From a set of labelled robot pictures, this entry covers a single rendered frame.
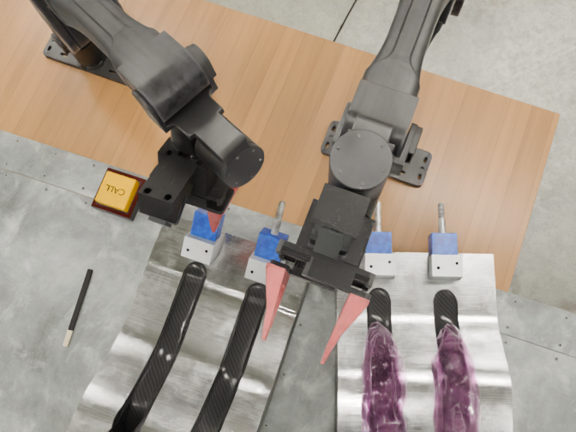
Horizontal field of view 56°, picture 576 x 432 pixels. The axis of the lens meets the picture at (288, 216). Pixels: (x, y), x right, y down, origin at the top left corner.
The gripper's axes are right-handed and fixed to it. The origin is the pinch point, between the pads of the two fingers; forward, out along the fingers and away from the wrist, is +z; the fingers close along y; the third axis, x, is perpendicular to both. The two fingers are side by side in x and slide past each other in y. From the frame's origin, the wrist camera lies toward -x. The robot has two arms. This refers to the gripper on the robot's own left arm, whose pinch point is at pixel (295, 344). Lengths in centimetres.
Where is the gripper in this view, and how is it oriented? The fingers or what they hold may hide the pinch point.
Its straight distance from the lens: 56.3
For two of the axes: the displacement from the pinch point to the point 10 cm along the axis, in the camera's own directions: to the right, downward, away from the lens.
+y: 9.3, 3.4, -1.3
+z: -3.6, 9.1, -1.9
